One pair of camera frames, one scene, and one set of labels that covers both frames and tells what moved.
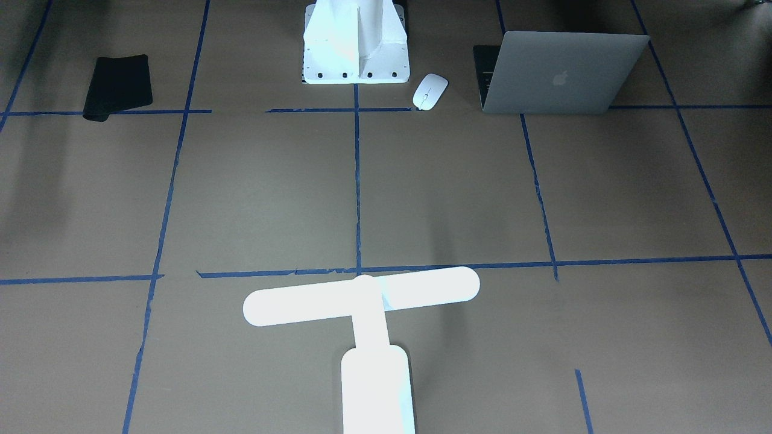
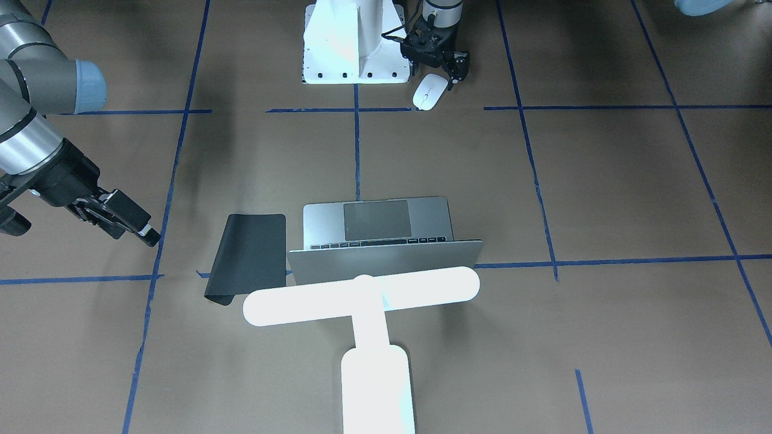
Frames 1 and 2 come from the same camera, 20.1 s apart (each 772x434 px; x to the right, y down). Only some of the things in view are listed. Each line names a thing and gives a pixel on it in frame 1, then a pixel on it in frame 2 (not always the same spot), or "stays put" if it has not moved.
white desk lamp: [376, 386] stays put
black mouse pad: [119, 83] → [251, 256]
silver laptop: [538, 72] → [344, 240]
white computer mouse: [430, 89] stays put
